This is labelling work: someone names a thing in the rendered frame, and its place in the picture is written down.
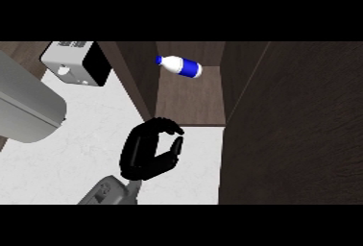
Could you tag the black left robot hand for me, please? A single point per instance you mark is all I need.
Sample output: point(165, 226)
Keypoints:
point(142, 160)

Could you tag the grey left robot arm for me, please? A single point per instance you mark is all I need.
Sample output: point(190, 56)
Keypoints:
point(107, 192)

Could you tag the brown wooden cabinet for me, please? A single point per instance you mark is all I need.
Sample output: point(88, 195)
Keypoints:
point(190, 99)

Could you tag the white blue-labelled water bottle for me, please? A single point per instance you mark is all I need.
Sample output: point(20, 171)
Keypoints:
point(182, 65)

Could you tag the dark brown cabinet door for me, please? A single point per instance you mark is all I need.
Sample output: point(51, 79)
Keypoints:
point(297, 128)

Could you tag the white and black appliance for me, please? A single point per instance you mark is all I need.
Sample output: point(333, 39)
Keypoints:
point(72, 65)

